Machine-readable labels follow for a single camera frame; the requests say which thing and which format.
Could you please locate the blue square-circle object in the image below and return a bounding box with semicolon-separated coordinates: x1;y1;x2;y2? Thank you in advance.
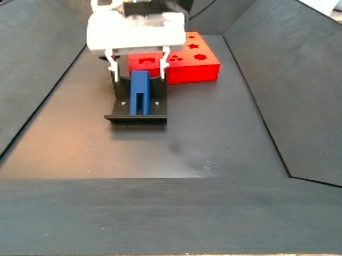
129;71;149;115

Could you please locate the red shape-sorter block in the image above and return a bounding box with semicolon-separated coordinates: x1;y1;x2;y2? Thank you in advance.
128;32;220;85

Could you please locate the black curved fixture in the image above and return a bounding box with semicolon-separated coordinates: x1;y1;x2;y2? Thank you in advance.
104;70;167;125

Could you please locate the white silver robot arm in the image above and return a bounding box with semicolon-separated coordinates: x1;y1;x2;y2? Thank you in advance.
87;0;188;81

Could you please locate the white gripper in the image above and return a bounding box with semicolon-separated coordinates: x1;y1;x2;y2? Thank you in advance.
87;11;186;82

